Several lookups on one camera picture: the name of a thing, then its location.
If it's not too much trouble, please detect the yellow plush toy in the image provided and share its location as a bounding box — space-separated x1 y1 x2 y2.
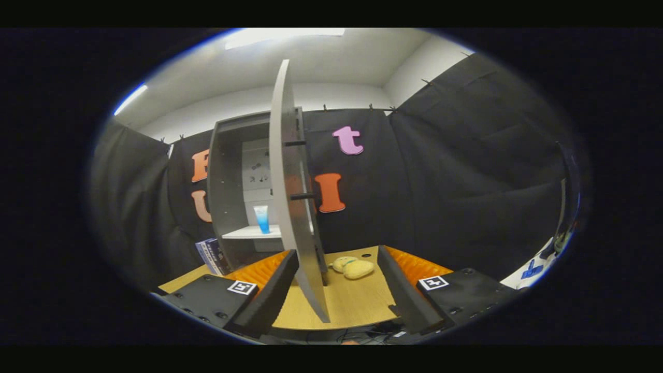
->
328 256 375 280

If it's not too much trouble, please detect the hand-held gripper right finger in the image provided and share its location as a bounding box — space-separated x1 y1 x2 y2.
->
377 245 518 336

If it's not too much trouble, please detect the white and blue object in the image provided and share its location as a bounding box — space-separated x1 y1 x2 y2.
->
500 233 570 290

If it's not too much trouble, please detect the grey cabinet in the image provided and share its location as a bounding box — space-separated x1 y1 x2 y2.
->
207 107 327 288

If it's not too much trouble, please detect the black door handle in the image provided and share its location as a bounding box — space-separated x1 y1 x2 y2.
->
284 139 318 202

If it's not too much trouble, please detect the rectangular ceiling light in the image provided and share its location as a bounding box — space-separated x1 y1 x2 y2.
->
224 27 346 51

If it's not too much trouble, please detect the light blue book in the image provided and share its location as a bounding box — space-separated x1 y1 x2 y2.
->
195 241 215 275

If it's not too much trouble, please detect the blue white cosmetic tube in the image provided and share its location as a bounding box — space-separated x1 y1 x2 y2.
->
253 205 270 235

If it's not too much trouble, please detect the long ceiling light strip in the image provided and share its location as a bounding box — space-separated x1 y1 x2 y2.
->
113 84 149 117

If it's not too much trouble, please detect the black backdrop cloth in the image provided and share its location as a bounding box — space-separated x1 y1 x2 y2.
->
88 52 591 291

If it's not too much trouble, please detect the light grey cabinet door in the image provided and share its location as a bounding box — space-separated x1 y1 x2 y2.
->
268 59 331 323

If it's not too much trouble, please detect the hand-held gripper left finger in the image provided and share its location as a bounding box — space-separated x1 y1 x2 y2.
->
151 249 300 339

